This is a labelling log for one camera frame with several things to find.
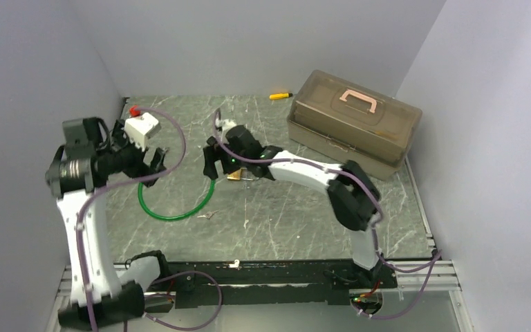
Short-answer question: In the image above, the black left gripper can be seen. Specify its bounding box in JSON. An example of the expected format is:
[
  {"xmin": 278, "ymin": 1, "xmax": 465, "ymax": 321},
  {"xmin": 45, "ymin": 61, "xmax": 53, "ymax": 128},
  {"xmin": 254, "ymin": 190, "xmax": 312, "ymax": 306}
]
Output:
[{"xmin": 97, "ymin": 120, "xmax": 166, "ymax": 187}]

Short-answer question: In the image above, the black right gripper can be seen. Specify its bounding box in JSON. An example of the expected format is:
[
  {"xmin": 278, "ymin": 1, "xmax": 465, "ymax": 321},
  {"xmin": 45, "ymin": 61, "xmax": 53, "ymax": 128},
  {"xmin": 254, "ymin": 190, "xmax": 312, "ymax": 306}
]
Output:
[{"xmin": 203, "ymin": 140, "xmax": 250, "ymax": 181}]

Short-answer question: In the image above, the green cable lock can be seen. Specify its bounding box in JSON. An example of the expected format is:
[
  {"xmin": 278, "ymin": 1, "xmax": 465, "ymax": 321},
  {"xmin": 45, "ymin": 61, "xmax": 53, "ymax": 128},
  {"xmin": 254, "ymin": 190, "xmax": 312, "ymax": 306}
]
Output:
[{"xmin": 137, "ymin": 180, "xmax": 217, "ymax": 223}]

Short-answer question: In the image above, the brass padlock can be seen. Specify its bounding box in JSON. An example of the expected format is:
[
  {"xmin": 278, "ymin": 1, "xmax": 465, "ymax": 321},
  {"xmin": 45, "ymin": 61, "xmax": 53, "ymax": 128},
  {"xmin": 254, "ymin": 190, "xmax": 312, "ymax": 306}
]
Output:
[{"xmin": 227, "ymin": 168, "xmax": 251, "ymax": 181}]

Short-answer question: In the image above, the small silver key pair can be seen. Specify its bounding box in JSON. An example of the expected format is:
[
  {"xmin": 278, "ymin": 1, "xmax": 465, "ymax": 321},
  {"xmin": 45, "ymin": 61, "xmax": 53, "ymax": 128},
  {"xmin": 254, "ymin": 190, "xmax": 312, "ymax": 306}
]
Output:
[{"xmin": 198, "ymin": 210, "xmax": 218, "ymax": 220}]

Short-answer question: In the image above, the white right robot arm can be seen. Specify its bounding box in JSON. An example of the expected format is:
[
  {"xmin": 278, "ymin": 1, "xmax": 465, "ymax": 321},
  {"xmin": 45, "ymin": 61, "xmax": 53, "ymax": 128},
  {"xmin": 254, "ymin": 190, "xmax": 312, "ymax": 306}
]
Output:
[{"xmin": 203, "ymin": 125, "xmax": 381, "ymax": 287}]

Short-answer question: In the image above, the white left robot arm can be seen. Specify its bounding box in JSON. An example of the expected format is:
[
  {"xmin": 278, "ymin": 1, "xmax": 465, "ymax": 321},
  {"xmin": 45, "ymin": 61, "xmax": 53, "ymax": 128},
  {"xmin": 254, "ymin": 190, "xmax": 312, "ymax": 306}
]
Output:
[{"xmin": 45, "ymin": 113, "xmax": 171, "ymax": 331}]

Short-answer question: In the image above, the yellow screwdriver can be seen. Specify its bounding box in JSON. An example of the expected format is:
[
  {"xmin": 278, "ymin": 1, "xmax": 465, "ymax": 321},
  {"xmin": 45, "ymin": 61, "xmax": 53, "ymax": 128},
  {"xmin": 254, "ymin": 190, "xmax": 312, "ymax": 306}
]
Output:
[{"xmin": 269, "ymin": 93, "xmax": 293, "ymax": 100}]

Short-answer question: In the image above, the translucent brown toolbox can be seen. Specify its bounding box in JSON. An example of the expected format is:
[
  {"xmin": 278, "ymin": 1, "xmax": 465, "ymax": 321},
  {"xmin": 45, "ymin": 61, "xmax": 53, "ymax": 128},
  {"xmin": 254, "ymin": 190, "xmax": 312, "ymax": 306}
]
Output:
[{"xmin": 287, "ymin": 70, "xmax": 422, "ymax": 181}]

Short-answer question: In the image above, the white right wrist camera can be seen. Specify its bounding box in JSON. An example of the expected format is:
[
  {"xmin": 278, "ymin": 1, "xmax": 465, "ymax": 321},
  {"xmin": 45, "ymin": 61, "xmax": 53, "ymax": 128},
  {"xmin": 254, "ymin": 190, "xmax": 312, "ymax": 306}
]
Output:
[{"xmin": 216, "ymin": 119, "xmax": 237, "ymax": 133}]

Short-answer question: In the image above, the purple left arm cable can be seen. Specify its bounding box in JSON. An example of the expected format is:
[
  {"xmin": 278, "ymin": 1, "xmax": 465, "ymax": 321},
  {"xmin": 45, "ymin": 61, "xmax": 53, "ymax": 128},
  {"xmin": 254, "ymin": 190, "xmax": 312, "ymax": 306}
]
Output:
[{"xmin": 75, "ymin": 106, "xmax": 224, "ymax": 332}]

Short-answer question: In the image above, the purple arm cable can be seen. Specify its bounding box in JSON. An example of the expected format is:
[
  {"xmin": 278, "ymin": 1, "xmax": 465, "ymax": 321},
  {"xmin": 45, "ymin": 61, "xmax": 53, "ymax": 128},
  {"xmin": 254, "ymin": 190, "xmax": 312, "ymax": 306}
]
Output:
[
  {"xmin": 75, "ymin": 106, "xmax": 224, "ymax": 332},
  {"xmin": 212, "ymin": 107, "xmax": 444, "ymax": 321}
]

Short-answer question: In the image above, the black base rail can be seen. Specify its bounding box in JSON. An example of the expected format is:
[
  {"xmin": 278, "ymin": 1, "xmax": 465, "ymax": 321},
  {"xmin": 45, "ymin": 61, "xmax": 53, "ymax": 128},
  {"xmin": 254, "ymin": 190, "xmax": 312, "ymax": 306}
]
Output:
[{"xmin": 148, "ymin": 259, "xmax": 398, "ymax": 308}]

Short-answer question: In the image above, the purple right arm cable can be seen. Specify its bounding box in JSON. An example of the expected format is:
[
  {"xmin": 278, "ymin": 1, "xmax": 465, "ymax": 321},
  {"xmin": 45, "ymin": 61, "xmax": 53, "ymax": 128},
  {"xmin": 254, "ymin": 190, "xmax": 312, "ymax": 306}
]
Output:
[{"xmin": 212, "ymin": 107, "xmax": 444, "ymax": 321}]

